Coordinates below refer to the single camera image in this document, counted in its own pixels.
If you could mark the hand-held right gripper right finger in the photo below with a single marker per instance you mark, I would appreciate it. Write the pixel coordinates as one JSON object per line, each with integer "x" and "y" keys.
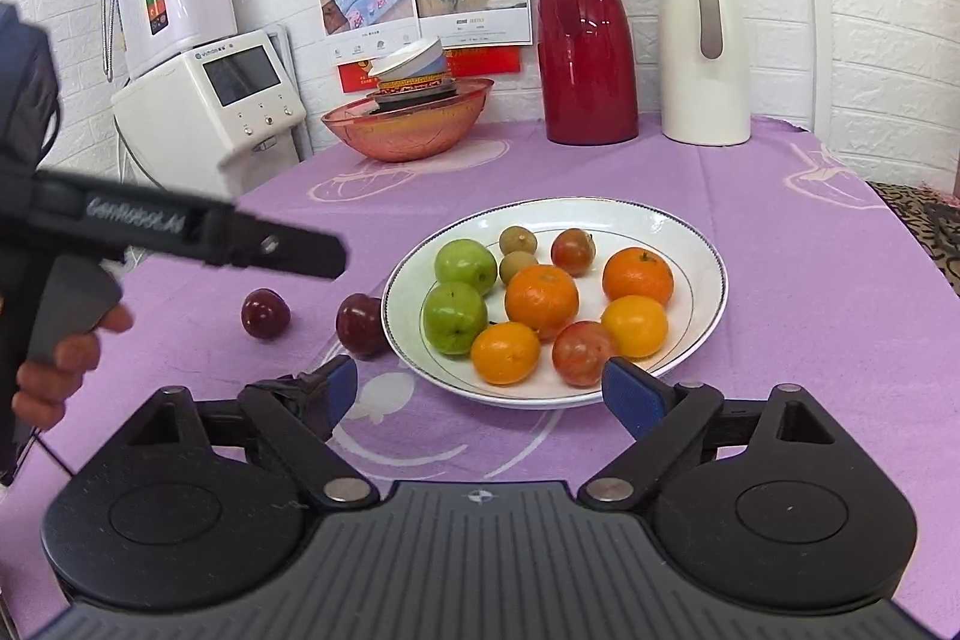
{"x": 634, "y": 390}

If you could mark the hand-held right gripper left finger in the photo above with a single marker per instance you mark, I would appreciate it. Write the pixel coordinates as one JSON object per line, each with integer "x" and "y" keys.
{"x": 341, "y": 383}

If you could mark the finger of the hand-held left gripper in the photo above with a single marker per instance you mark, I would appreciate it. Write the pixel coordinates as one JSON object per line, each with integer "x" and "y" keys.
{"x": 292, "y": 246}

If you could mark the dark purple plum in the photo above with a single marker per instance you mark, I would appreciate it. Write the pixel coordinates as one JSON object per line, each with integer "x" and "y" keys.
{"x": 362, "y": 325}
{"x": 265, "y": 313}

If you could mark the yellow mandarin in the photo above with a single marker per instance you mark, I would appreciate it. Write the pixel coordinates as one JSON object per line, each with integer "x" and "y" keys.
{"x": 634, "y": 326}

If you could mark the white plate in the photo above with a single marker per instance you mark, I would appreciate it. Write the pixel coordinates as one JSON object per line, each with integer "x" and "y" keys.
{"x": 694, "y": 302}

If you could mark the large orange mandarin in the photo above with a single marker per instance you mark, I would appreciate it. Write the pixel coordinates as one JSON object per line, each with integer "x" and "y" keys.
{"x": 541, "y": 301}

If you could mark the large green apple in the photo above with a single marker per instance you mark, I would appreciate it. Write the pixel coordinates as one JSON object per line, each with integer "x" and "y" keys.
{"x": 454, "y": 317}

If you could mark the small orange mandarin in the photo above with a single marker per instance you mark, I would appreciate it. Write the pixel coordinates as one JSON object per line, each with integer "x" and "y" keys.
{"x": 505, "y": 353}

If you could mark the small red plum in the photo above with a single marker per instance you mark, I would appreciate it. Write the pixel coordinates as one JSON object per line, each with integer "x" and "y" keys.
{"x": 573, "y": 251}

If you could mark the small brown-green fruit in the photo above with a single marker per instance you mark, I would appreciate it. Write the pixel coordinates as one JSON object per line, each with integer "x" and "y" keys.
{"x": 517, "y": 239}
{"x": 516, "y": 269}

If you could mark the person's left hand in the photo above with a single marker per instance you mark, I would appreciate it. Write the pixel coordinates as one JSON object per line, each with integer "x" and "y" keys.
{"x": 64, "y": 381}

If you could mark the white appliance with screen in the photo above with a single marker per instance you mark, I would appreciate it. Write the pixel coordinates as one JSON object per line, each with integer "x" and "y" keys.
{"x": 187, "y": 123}

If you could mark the orange glass bowl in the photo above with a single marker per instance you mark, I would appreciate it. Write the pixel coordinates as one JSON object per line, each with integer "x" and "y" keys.
{"x": 405, "y": 134}

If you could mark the dark blue cloth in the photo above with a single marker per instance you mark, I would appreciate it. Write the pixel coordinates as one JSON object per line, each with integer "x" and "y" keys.
{"x": 22, "y": 85}

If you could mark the purple tablecloth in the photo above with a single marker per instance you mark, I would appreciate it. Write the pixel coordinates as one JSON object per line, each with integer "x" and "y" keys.
{"x": 810, "y": 325}

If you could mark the dark bowl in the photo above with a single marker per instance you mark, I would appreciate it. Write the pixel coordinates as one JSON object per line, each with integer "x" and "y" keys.
{"x": 412, "y": 100}

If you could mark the patterned bowl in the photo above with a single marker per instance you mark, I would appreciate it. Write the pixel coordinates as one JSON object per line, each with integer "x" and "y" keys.
{"x": 417, "y": 83}

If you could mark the white thermos jug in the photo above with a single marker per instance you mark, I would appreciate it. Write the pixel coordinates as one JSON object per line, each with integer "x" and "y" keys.
{"x": 705, "y": 85}

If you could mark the red thermos jug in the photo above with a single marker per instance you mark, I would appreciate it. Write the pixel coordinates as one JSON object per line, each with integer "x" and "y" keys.
{"x": 589, "y": 63}

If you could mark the leopard print cloth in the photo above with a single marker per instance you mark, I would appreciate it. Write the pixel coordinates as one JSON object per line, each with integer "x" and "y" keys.
{"x": 922, "y": 227}

